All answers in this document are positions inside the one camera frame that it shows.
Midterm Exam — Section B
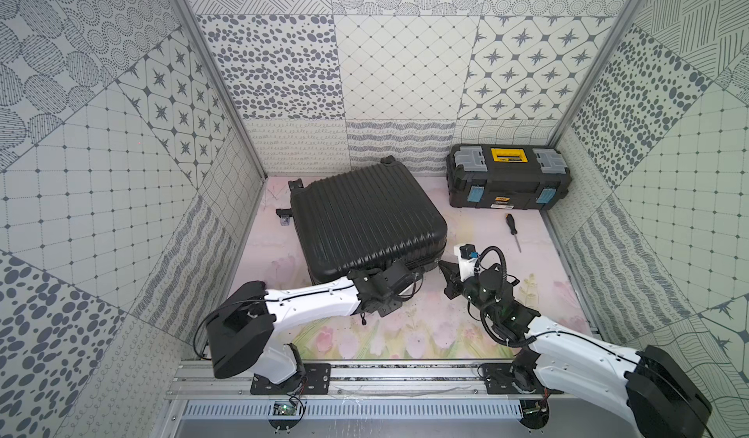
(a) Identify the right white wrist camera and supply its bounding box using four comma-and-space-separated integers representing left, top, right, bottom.
454, 244, 479, 282

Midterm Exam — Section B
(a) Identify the black toolbox yellow label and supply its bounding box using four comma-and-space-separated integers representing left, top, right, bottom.
446, 144, 573, 211

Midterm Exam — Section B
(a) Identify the small black metal clip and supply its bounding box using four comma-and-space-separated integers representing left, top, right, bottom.
275, 208, 293, 227

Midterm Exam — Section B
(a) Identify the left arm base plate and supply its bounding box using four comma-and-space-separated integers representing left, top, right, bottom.
251, 363, 332, 396

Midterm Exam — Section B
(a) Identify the black handle screwdriver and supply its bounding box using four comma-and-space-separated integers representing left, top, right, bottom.
505, 214, 523, 253

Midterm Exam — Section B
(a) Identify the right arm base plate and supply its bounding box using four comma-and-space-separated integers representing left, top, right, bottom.
477, 362, 562, 395

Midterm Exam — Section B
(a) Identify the black ribbed hard-shell suitcase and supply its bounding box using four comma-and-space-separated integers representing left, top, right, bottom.
289, 155, 448, 285

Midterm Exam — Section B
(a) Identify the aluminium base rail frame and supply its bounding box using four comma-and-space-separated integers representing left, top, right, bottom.
166, 359, 542, 400

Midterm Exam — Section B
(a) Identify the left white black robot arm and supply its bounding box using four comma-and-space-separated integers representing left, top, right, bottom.
201, 260, 423, 392

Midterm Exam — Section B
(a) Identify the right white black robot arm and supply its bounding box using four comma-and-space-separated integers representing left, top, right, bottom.
439, 259, 712, 437

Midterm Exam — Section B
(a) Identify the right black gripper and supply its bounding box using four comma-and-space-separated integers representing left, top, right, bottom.
440, 259, 499, 323

